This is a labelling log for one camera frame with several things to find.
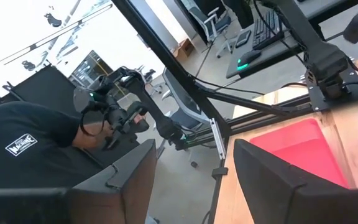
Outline grey mesh office chair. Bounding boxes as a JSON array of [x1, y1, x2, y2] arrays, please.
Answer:
[[162, 67, 213, 131]]

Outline black side desk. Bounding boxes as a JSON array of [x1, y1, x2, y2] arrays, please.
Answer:
[[225, 0, 358, 79]]

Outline silver frame bracket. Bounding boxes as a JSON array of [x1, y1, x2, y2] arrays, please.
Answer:
[[209, 118, 227, 160]]

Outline white office chair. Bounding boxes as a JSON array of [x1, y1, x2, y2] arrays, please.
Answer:
[[187, 6, 232, 59]]

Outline black keyboard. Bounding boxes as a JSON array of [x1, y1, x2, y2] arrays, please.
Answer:
[[252, 9, 285, 50]]

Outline person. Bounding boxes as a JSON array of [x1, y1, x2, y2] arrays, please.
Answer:
[[0, 101, 142, 189]]

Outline red translucent plastic bin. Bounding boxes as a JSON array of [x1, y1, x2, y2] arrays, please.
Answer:
[[249, 118, 351, 189]]

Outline black panel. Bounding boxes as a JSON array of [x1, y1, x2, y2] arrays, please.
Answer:
[[0, 63, 83, 116]]

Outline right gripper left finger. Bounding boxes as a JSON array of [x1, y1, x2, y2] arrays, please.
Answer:
[[0, 139, 158, 224]]

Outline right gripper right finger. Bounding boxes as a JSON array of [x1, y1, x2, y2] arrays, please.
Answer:
[[233, 139, 358, 224]]

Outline black phone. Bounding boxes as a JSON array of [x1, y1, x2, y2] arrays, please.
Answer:
[[234, 29, 252, 48]]

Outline black aluminium table frame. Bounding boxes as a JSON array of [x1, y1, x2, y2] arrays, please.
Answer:
[[112, 0, 358, 224]]

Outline cardboard box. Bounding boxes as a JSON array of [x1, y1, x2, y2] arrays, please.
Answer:
[[172, 37, 195, 60]]

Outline black computer mouse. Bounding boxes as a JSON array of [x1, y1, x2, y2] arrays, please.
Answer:
[[236, 49, 262, 71]]

